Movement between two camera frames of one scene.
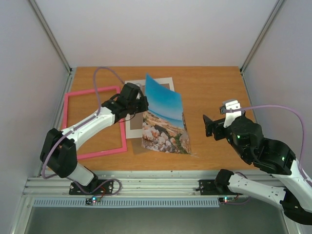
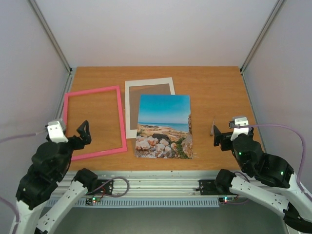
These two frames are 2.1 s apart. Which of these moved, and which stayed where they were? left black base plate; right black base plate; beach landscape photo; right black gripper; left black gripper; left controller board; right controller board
Moved: left black gripper; beach landscape photo; right black gripper
Stayed: right black base plate; left controller board; left black base plate; right controller board
